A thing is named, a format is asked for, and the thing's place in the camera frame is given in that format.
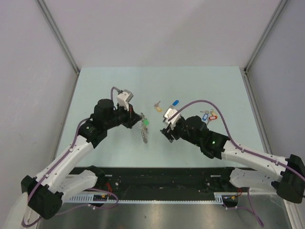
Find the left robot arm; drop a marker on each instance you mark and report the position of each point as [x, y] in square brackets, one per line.
[46, 192]

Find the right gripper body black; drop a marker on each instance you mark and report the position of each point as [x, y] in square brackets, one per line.
[179, 130]

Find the right aluminium frame post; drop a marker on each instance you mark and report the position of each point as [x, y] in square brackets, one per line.
[270, 25]

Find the round metal keyring disc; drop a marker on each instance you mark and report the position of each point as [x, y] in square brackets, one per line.
[144, 129]

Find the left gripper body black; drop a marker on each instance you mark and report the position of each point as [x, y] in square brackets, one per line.
[123, 117]

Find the key with red tag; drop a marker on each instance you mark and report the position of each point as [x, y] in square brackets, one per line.
[211, 118]

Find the aluminium frame post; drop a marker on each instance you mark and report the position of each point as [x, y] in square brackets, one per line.
[270, 25]
[57, 34]

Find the slotted cable duct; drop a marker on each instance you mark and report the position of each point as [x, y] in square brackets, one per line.
[100, 198]

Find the left aluminium frame post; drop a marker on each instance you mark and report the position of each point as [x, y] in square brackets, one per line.
[57, 34]

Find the key with green tag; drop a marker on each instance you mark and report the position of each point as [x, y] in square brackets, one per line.
[145, 122]

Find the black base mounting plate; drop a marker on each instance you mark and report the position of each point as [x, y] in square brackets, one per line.
[127, 181]

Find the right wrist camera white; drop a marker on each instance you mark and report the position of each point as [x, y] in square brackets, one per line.
[171, 117]

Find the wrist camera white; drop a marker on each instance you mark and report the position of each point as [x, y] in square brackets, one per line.
[124, 97]
[171, 117]

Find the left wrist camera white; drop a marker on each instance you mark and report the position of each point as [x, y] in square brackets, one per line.
[124, 97]

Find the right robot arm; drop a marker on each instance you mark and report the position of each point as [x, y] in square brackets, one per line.
[283, 175]

